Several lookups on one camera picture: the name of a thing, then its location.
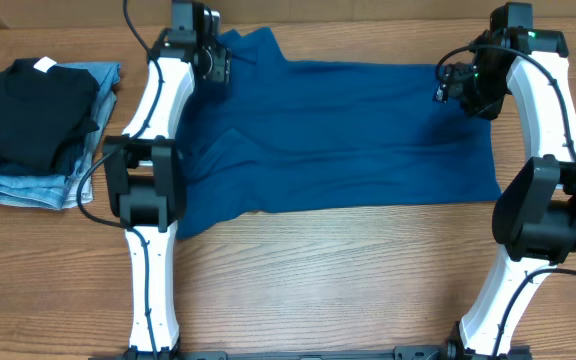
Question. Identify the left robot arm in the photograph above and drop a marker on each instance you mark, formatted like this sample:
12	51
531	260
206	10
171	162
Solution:
146	186

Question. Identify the folded dark blue garment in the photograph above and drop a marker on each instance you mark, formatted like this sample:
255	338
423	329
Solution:
42	150

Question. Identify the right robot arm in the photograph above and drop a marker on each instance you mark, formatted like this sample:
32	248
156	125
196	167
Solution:
534	220

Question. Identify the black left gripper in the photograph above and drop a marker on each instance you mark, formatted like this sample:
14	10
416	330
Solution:
219	64

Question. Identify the folded light blue jeans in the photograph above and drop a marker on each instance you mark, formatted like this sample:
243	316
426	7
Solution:
58	192

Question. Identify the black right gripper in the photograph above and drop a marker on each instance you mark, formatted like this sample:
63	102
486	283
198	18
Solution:
448	83

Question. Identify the folded black shirt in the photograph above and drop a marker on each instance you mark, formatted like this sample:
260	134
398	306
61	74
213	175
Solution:
59	95

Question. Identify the blue polo shirt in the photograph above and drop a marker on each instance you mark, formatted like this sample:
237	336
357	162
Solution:
289	136

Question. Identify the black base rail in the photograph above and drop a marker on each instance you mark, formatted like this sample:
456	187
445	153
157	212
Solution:
416	352

